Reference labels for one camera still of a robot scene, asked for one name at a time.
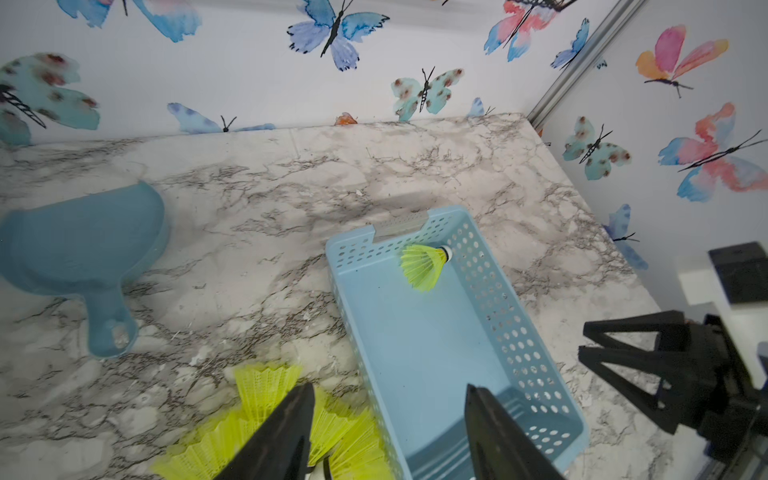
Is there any light blue plastic scoop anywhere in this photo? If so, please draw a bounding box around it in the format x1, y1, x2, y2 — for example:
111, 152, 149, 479
1, 182, 170, 358

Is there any light blue perforated storage box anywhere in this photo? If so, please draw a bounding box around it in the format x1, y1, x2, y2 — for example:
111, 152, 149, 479
325, 206, 589, 479

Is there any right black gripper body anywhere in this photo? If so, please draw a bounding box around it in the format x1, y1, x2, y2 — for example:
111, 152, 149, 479
653, 314, 767, 462

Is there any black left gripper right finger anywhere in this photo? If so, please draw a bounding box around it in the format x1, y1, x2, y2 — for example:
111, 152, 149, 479
464, 384, 563, 480

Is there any yellow shuttlecock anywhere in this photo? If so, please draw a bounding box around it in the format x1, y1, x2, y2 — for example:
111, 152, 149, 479
305, 389, 395, 479
234, 364, 302, 424
150, 408, 259, 479
400, 244, 453, 292

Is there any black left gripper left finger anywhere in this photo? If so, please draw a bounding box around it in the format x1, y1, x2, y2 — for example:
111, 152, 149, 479
215, 383, 315, 480

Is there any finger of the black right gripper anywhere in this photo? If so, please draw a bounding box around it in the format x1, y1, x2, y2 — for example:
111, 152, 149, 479
578, 346, 690, 434
583, 310, 687, 351

